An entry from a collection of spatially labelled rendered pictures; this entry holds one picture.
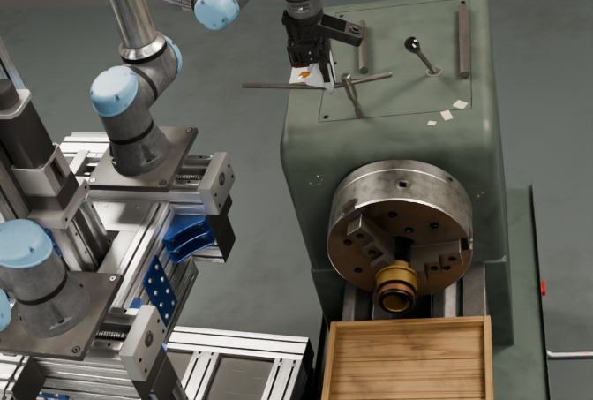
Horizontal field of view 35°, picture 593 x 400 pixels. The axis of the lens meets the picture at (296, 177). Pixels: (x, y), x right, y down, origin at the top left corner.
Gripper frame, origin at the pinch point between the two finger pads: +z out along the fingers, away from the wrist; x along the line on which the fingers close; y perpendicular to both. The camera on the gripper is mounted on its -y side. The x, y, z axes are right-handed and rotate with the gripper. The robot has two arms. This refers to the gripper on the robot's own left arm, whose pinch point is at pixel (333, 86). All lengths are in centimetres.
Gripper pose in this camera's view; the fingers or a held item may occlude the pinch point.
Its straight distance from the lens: 210.9
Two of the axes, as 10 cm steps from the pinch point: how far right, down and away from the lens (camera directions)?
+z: 2.1, 7.3, 6.5
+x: -1.2, 6.8, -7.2
